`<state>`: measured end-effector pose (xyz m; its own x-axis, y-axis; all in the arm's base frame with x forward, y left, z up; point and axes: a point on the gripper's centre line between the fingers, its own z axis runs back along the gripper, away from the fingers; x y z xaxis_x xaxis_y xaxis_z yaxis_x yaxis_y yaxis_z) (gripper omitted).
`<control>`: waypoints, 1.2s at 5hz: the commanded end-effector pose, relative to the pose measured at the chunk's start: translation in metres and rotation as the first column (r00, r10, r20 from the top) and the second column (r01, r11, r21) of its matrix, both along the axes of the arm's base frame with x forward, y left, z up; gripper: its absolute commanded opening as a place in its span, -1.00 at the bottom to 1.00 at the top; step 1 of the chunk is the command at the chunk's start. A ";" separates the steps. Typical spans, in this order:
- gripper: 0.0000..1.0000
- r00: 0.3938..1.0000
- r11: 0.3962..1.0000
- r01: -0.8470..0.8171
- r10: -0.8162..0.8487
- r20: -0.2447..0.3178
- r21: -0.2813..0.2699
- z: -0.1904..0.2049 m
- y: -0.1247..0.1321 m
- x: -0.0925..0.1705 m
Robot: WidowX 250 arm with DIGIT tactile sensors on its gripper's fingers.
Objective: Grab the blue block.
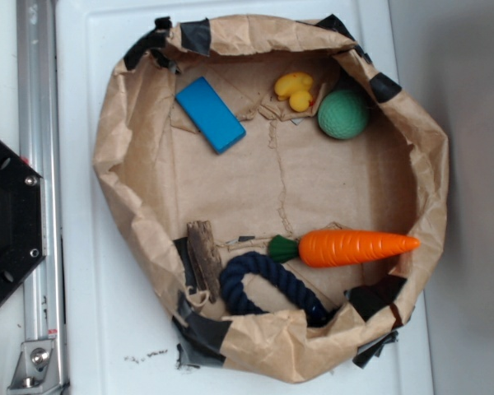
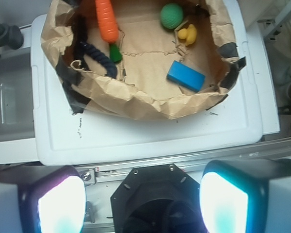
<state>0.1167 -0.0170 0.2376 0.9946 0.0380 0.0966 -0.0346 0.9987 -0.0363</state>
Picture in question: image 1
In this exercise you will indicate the brown wood bark piece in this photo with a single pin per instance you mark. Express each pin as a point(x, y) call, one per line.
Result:
point(205, 258)

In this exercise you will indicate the yellow rubber duck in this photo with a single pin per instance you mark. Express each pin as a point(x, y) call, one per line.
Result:
point(295, 88)

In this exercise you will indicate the aluminium extrusion rail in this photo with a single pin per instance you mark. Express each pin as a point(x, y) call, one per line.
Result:
point(44, 298)

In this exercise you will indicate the metal corner bracket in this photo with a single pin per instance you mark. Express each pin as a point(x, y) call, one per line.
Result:
point(37, 369)

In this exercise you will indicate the blue rectangular block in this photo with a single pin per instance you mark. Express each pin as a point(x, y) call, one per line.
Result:
point(210, 115)

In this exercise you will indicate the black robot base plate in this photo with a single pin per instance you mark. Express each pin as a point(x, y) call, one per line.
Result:
point(21, 225)

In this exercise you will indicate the brown paper bag tray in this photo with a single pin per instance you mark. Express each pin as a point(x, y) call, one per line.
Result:
point(286, 177)

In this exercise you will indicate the green textured ball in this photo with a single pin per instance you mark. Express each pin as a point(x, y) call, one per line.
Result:
point(343, 114)

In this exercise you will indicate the orange plastic carrot toy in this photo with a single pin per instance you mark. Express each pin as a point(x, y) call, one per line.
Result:
point(337, 248)

